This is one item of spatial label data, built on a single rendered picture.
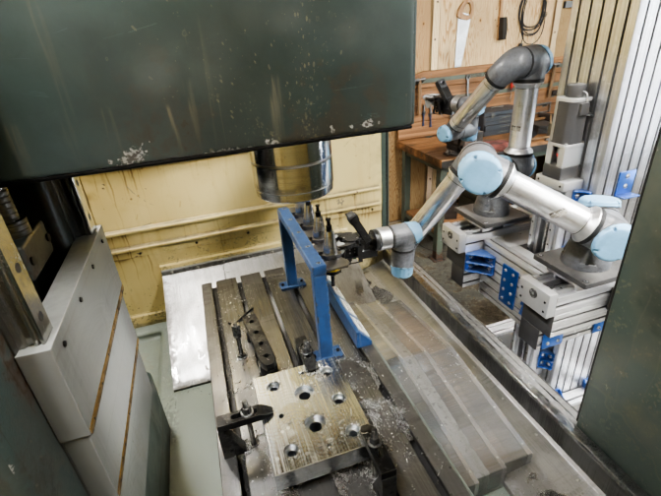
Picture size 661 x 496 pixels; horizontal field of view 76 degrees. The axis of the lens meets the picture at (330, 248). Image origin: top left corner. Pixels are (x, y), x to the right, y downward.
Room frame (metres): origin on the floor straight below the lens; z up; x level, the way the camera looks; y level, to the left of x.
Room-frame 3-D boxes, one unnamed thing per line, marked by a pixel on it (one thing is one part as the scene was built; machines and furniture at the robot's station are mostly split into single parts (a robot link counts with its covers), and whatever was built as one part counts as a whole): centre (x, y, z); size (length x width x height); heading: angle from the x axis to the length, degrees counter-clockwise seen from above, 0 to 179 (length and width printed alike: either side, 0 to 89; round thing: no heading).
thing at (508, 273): (1.43, -0.71, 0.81); 0.09 x 0.01 x 0.18; 16
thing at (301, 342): (0.90, 0.09, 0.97); 0.13 x 0.03 x 0.15; 16
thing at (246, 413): (0.70, 0.23, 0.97); 0.13 x 0.03 x 0.15; 106
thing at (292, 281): (1.42, 0.16, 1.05); 0.10 x 0.05 x 0.30; 106
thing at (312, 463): (0.72, 0.08, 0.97); 0.29 x 0.23 x 0.05; 16
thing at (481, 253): (1.55, -0.63, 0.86); 0.09 x 0.09 x 0.09; 16
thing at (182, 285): (1.45, 0.24, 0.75); 0.89 x 0.70 x 0.26; 106
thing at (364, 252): (1.21, -0.09, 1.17); 0.12 x 0.08 x 0.09; 106
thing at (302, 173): (0.82, 0.06, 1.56); 0.16 x 0.16 x 0.12
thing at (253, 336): (1.03, 0.24, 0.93); 0.26 x 0.05 x 0.06; 21
